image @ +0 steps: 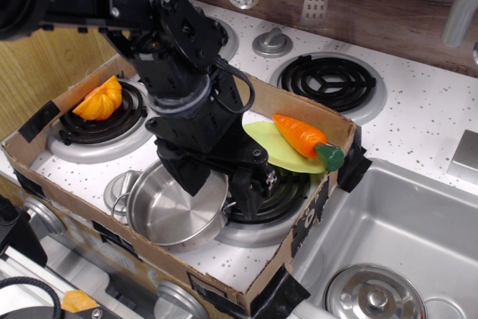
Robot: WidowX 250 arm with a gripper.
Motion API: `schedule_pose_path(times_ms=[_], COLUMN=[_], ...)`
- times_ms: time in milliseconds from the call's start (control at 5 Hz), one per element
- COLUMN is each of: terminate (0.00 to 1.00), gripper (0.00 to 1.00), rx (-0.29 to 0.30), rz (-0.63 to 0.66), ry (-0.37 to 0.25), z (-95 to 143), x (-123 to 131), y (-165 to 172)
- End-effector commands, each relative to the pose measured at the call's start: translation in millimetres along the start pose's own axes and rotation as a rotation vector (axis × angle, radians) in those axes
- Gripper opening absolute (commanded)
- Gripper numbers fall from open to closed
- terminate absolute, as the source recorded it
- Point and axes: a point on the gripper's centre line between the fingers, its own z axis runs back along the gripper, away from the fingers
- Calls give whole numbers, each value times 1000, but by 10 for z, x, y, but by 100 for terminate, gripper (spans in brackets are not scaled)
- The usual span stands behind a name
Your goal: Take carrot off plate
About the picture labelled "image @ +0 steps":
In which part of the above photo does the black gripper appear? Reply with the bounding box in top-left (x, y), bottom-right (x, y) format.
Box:
top-left (146, 69), bottom-right (276, 220)

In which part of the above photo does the silver oven knob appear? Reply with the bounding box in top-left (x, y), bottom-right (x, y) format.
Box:
top-left (23, 197), bottom-right (66, 240)
top-left (154, 281), bottom-right (209, 319)

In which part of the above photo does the silver sink basin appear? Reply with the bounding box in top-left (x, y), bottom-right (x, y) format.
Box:
top-left (291, 160), bottom-right (477, 318)

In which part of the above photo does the hanging silver slotted spatula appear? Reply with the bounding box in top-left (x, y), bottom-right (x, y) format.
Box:
top-left (300, 0), bottom-right (329, 27)

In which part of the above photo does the front left black burner coil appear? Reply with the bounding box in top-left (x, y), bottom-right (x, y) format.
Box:
top-left (47, 76), bottom-right (153, 164)

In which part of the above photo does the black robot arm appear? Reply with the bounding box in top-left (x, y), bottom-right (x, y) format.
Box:
top-left (1, 0), bottom-right (276, 220)

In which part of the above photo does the stainless steel pot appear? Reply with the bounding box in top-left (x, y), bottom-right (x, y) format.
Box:
top-left (125, 161), bottom-right (229, 253)

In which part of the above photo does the cardboard fence with black tape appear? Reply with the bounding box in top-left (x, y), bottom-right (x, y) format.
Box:
top-left (2, 56), bottom-right (370, 318)

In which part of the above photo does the front right black burner coil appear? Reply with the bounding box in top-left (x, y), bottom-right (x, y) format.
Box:
top-left (213, 169), bottom-right (313, 249)

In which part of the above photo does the black burner coil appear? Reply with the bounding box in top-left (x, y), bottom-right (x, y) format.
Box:
top-left (47, 76), bottom-right (153, 164)
top-left (213, 169), bottom-right (313, 249)
top-left (210, 16), bottom-right (239, 61)
top-left (270, 52), bottom-right (387, 126)

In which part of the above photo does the silver pot lid in sink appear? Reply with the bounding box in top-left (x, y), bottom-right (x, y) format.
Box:
top-left (323, 264), bottom-right (427, 318)

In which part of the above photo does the orange toy pumpkin slice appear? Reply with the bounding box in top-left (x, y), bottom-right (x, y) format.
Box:
top-left (72, 75), bottom-right (122, 121)

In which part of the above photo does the silver block beside sink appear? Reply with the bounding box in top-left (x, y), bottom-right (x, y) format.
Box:
top-left (447, 130), bottom-right (478, 185)

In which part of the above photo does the silver oven front knob right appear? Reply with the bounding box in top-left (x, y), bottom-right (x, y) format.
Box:
top-left (154, 281), bottom-right (209, 319)

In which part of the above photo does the back left black burner coil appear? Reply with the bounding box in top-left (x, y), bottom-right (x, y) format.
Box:
top-left (210, 16), bottom-right (239, 61)

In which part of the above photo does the back right black burner coil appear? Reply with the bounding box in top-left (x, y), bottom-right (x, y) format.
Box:
top-left (270, 52), bottom-right (387, 126)

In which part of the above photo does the silver oven front knob left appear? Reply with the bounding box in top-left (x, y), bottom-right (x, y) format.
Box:
top-left (23, 197), bottom-right (66, 240)

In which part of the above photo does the light green plastic plate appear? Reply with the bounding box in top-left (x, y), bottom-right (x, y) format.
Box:
top-left (243, 121), bottom-right (325, 174)

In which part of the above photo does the small orange toy piece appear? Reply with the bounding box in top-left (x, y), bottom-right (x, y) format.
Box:
top-left (60, 290), bottom-right (98, 313)

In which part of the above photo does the silver stove knob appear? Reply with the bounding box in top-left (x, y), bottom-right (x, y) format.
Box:
top-left (252, 28), bottom-right (294, 58)
top-left (103, 170), bottom-right (142, 218)

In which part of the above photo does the black cable loop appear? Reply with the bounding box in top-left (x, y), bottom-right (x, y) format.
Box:
top-left (0, 276), bottom-right (62, 319)

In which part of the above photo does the silver front stove knob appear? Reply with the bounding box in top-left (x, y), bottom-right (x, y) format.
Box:
top-left (103, 170), bottom-right (142, 218)

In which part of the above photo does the silver faucet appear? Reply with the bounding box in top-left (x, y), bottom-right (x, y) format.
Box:
top-left (441, 0), bottom-right (477, 48)

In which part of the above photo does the orange toy carrot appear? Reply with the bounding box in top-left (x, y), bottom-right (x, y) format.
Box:
top-left (272, 114), bottom-right (345, 172)

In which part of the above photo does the silver back stove knob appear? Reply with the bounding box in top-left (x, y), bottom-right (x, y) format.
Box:
top-left (252, 28), bottom-right (294, 58)

